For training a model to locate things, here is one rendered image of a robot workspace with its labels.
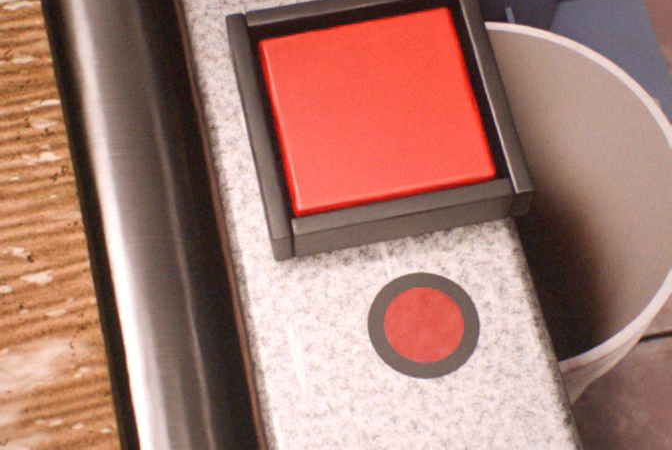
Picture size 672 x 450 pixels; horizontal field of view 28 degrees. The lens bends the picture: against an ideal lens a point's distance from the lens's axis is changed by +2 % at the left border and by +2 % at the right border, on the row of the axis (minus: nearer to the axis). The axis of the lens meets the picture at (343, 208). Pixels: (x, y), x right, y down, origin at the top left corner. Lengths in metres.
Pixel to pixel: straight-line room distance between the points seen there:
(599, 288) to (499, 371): 0.88
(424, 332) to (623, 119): 0.73
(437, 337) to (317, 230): 0.05
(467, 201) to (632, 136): 0.73
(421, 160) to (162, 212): 0.08
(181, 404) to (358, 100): 0.10
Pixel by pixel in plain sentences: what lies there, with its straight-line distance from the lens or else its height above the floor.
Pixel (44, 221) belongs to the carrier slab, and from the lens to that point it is 0.37.
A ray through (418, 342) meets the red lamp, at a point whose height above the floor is 0.92.
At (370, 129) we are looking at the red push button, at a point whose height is 0.93.
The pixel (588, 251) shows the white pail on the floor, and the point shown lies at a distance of 1.25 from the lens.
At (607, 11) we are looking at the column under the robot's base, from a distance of 1.54.
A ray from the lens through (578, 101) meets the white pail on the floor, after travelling 1.12.
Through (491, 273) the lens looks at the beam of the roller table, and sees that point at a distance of 0.38.
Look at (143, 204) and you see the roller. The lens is 0.39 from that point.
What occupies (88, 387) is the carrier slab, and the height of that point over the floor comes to 0.94.
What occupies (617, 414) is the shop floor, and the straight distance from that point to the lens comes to 1.35.
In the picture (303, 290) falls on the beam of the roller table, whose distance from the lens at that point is 0.38.
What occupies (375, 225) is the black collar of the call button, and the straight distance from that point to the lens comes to 0.37.
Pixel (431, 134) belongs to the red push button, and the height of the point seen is 0.93.
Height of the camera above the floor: 1.27
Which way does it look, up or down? 65 degrees down
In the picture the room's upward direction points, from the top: 1 degrees clockwise
